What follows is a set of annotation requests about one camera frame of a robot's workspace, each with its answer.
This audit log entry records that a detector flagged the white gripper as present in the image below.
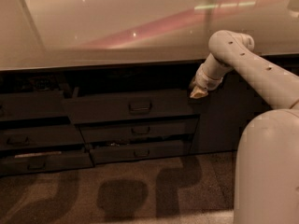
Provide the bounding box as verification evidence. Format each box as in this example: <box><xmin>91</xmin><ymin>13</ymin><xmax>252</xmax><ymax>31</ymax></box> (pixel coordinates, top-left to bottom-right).
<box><xmin>189</xmin><ymin>63</ymin><xmax>223</xmax><ymax>99</ymax></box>

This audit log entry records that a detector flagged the dark drawer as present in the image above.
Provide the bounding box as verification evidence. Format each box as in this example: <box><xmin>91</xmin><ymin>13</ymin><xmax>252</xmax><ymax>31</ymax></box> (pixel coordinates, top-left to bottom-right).
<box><xmin>90</xmin><ymin>140</ymin><xmax>191</xmax><ymax>164</ymax></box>
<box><xmin>80</xmin><ymin>118</ymin><xmax>198</xmax><ymax>143</ymax></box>
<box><xmin>0</xmin><ymin>91</ymin><xmax>65</xmax><ymax>121</ymax></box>
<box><xmin>63</xmin><ymin>90</ymin><xmax>198</xmax><ymax>124</ymax></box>
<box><xmin>0</xmin><ymin>150</ymin><xmax>93</xmax><ymax>176</ymax></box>
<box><xmin>0</xmin><ymin>125</ymin><xmax>83</xmax><ymax>150</ymax></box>

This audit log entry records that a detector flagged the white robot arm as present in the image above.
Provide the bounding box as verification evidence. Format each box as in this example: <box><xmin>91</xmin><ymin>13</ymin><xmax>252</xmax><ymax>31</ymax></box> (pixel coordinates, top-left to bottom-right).
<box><xmin>190</xmin><ymin>30</ymin><xmax>299</xmax><ymax>224</ymax></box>

